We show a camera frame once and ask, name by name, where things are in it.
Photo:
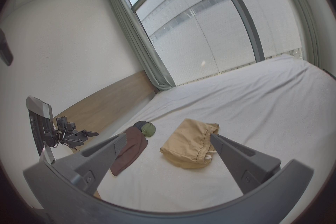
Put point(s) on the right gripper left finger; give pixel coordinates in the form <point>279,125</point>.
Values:
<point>91,165</point>

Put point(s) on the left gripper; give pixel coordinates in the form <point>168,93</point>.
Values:
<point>76,138</point>

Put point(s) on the window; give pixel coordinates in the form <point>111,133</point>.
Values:
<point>210,20</point>

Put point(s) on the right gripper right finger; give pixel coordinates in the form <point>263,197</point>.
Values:
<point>246,165</point>

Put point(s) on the green garment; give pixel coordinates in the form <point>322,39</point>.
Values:
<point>148,129</point>

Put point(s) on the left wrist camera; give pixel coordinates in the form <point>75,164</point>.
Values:
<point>71,125</point>

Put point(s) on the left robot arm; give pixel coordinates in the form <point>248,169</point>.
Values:
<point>39,107</point>

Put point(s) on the bed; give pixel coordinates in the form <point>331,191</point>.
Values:
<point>249,99</point>

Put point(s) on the grey-green curtain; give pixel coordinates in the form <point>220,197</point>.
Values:
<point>141,41</point>
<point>296,7</point>

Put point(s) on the brown garment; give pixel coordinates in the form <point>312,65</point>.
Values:
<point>131,149</point>

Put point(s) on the tan shorts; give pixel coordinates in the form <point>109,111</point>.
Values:
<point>186,144</point>

